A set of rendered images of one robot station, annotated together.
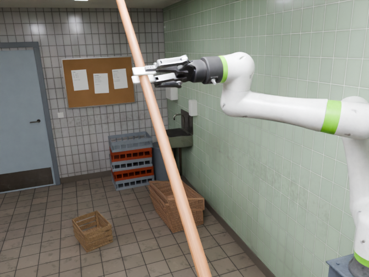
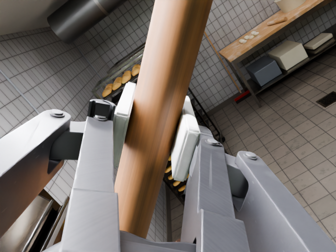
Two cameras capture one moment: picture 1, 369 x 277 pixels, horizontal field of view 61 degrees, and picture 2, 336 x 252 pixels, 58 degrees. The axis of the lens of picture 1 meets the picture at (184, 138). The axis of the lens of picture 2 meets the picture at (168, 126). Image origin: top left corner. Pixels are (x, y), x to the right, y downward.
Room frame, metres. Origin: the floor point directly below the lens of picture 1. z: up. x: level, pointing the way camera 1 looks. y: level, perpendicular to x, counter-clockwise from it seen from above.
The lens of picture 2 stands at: (1.11, -0.03, 2.01)
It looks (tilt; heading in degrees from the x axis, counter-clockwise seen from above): 18 degrees down; 121
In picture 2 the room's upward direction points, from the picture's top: 37 degrees counter-clockwise
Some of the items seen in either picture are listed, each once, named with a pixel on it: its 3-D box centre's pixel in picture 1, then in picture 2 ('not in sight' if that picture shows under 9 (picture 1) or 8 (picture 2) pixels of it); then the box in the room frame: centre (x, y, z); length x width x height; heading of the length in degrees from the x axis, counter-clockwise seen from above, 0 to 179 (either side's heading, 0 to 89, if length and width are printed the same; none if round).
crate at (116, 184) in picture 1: (132, 177); not in sight; (4.53, 0.83, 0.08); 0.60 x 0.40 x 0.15; 111
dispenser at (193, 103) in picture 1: (193, 107); not in sight; (3.92, -0.12, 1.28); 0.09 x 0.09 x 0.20; 19
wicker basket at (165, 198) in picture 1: (175, 194); not in sight; (3.41, 0.13, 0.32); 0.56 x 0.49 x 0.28; 27
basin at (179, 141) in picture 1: (175, 145); not in sight; (4.22, 0.12, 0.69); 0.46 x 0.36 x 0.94; 19
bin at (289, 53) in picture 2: not in sight; (287, 54); (0.71, 4.80, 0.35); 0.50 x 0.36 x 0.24; 111
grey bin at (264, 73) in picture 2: not in sight; (262, 70); (0.31, 4.66, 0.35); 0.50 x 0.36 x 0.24; 109
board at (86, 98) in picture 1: (100, 82); not in sight; (4.82, 1.25, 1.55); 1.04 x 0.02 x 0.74; 109
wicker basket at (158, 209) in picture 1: (175, 208); not in sight; (3.42, 0.14, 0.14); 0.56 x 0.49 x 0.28; 25
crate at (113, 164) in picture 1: (130, 160); not in sight; (4.53, 0.84, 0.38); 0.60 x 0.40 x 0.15; 107
